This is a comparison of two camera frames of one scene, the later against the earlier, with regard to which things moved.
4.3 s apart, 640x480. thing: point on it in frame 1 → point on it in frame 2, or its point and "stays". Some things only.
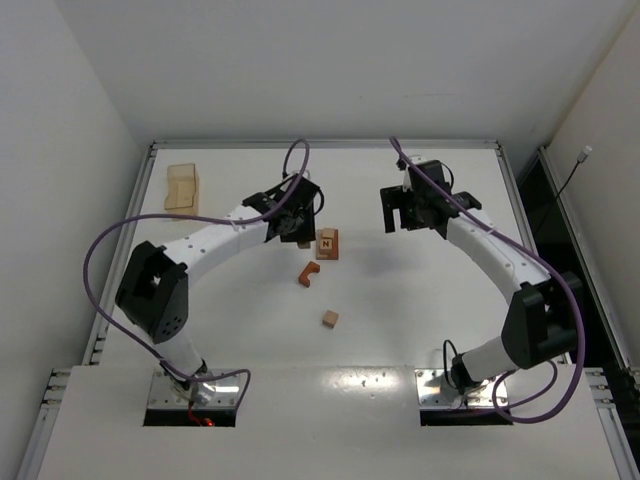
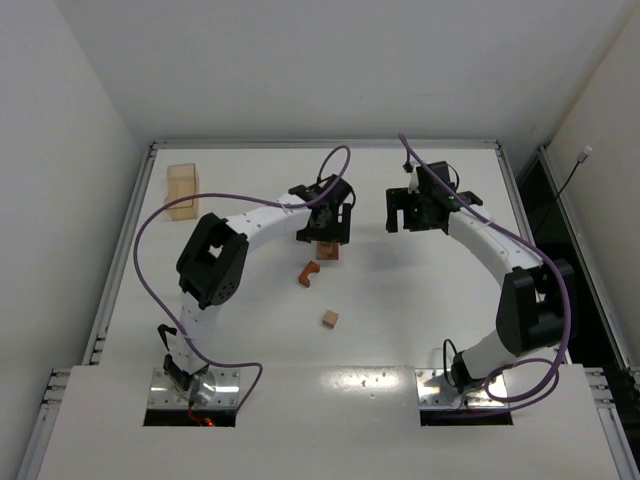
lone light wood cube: x=330 y=318 stays
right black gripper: x=391 y=201 stays
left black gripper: x=306 y=220 → x=325 y=235
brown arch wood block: x=311 y=268 stays
